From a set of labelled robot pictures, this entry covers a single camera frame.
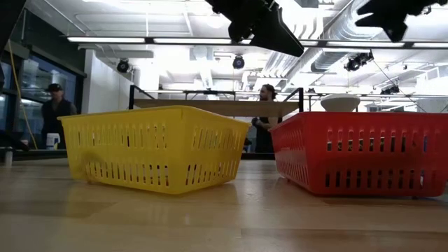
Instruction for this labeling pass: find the red plastic basket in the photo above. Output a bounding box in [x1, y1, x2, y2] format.
[269, 111, 448, 198]

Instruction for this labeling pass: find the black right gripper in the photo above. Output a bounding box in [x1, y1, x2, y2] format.
[354, 0, 448, 29]

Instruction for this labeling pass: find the ceiling tube light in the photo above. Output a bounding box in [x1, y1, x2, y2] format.
[327, 41, 406, 48]
[412, 42, 448, 49]
[66, 36, 147, 44]
[239, 38, 320, 47]
[153, 37, 233, 46]

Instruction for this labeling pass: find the black spotlight cluster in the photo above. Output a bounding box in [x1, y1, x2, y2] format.
[344, 51, 375, 73]

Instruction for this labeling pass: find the silver ventilation duct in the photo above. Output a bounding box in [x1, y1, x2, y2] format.
[309, 50, 351, 74]

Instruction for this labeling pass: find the white bucket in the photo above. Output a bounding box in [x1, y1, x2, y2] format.
[45, 132, 62, 151]

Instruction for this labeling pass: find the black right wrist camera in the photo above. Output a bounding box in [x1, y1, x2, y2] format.
[381, 20, 409, 43]

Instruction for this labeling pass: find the yellow extension cord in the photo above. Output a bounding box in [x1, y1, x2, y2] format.
[7, 41, 38, 150]

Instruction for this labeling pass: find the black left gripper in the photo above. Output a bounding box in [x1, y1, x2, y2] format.
[204, 0, 305, 58]

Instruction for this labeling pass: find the large glass window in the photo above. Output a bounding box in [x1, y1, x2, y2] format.
[0, 43, 88, 150]

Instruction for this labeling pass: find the yellow plastic basket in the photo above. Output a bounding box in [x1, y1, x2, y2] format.
[57, 105, 251, 195]

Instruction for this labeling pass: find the person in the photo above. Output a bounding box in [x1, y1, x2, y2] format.
[41, 83, 78, 151]
[251, 83, 283, 154]

